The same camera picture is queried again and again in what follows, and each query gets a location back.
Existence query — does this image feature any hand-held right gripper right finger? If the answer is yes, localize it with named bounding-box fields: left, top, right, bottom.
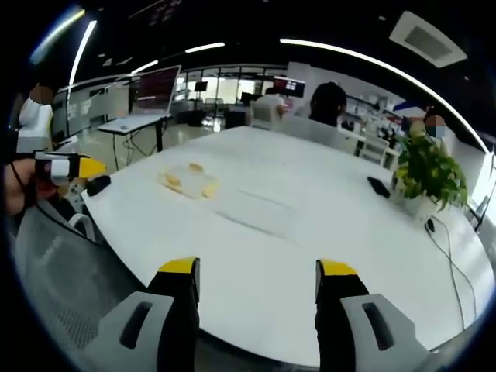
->
left=314, top=258, right=431, bottom=372

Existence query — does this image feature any small black object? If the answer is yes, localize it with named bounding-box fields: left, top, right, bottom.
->
left=85, top=174, right=112, bottom=197

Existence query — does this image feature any thin black cable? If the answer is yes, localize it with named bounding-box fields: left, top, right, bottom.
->
left=424, top=216, right=478, bottom=331

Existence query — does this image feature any white chair armrest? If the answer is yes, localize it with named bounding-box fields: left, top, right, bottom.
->
left=68, top=212, right=95, bottom=238

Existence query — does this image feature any green potted plant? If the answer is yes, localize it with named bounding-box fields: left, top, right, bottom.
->
left=391, top=122, right=470, bottom=219

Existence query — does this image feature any ceiling air vent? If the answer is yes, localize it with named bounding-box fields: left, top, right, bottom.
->
left=388, top=10, right=468, bottom=69

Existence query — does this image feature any wall monitor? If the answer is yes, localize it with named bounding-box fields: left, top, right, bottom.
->
left=272, top=76, right=308, bottom=95

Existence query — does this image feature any black smartphone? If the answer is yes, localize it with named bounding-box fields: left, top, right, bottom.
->
left=367, top=176, right=392, bottom=200

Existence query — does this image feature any grey mesh office chair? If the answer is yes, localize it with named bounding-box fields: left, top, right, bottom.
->
left=10, top=208, right=156, bottom=352

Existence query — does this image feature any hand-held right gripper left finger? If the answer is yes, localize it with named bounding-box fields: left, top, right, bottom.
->
left=83, top=255, right=202, bottom=372

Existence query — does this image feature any small ceiling light strip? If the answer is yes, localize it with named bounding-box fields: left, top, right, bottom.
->
left=130, top=59, right=160, bottom=75

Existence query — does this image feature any long curved ceiling light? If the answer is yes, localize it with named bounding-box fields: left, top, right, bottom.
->
left=279, top=37, right=490, bottom=154

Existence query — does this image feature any person's left hand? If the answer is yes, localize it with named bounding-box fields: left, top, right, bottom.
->
left=3, top=158, right=40, bottom=216

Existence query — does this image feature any white chair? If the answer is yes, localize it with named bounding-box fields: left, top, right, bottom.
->
left=357, top=136, right=391, bottom=170

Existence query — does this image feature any white side desk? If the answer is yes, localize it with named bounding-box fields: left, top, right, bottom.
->
left=96, top=113, right=172, bottom=153

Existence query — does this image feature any short ceiling light strip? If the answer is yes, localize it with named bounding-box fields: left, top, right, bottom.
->
left=184, top=41, right=226, bottom=54

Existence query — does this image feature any laptop on side desk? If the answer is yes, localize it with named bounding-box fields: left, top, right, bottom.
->
left=129, top=64, right=182, bottom=116

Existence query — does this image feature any grey chair backrest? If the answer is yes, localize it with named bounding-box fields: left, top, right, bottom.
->
left=276, top=115, right=343, bottom=149

